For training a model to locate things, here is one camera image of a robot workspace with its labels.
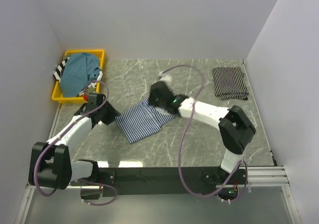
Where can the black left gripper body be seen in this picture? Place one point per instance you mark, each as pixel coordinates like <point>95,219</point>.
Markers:
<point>108,113</point>

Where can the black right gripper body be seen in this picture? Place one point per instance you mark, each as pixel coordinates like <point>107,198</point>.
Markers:
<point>153,101</point>

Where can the blue white striped tank top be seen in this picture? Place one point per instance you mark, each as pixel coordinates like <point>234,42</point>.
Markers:
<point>142,120</point>

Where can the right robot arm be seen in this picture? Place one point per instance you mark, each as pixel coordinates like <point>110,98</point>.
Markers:
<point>235,128</point>

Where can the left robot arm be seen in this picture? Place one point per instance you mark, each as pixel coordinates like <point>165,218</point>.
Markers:
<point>51,165</point>

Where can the light striped tank top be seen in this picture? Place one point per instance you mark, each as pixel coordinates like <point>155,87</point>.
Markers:
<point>92,86</point>

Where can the teal tank top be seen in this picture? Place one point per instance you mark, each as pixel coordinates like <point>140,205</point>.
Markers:
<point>80,69</point>

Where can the black white striped tank top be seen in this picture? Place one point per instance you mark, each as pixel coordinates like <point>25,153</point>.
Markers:
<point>59,70</point>

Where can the yellow plastic bin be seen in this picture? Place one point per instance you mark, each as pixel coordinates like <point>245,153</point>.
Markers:
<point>57,93</point>

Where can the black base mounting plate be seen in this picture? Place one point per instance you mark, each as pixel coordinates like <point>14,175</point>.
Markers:
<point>152,181</point>

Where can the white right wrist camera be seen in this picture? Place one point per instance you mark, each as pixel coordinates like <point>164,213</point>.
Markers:
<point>163,77</point>

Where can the aluminium extrusion rail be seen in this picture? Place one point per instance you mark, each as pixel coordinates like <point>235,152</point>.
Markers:
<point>254,176</point>

